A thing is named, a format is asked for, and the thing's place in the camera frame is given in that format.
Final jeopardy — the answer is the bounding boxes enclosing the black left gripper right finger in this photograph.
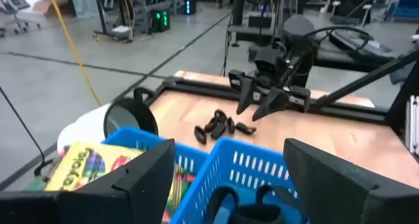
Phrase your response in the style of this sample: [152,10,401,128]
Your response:
[283,138,419,224]

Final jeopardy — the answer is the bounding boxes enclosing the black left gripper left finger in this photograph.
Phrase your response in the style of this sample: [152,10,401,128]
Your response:
[0,138,177,224]

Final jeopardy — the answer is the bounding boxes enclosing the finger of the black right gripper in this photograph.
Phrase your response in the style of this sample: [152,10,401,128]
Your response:
[251,86,291,122]
[235,77,256,117]

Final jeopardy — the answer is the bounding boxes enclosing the yellow green Crayola crayon box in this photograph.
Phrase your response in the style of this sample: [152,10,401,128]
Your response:
[163,163,197,224]
[44,140,174,224]

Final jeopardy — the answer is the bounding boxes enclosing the black office chair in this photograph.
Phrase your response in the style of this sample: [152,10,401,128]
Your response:
[335,0,376,20]

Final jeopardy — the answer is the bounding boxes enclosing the grey rolling office chair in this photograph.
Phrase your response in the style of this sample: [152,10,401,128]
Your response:
[0,0,42,38]

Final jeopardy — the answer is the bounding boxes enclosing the small black box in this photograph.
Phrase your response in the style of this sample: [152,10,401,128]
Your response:
[247,13,273,29]

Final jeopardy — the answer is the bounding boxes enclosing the black keyboard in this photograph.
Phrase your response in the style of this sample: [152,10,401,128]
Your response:
[329,30,395,60]

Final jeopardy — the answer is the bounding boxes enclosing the black box blue lights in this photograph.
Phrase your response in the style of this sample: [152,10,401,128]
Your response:
[183,0,198,16]

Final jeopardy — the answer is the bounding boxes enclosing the black computer green lights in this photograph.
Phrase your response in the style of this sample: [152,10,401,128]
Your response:
[149,9,171,33]

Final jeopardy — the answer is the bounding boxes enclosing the black stand with white plate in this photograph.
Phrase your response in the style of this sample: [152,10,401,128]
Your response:
[93,0,135,41]

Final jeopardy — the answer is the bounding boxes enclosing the blue storage bin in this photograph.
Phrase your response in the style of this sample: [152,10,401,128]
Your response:
[386,0,419,22]

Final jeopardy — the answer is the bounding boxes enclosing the brown cardboard box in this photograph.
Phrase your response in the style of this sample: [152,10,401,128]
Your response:
[31,0,55,17]

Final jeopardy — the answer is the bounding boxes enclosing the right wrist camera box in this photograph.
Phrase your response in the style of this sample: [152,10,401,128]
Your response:
[254,47,279,75]

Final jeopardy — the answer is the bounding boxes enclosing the black aluminium table frame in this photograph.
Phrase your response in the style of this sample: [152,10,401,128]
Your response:
[0,50,419,191]

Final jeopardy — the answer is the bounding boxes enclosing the black floor cable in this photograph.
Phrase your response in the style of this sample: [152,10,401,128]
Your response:
[0,85,54,178]

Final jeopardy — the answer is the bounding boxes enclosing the yellow hanging power cord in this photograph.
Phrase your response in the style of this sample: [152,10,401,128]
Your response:
[45,0,102,107]

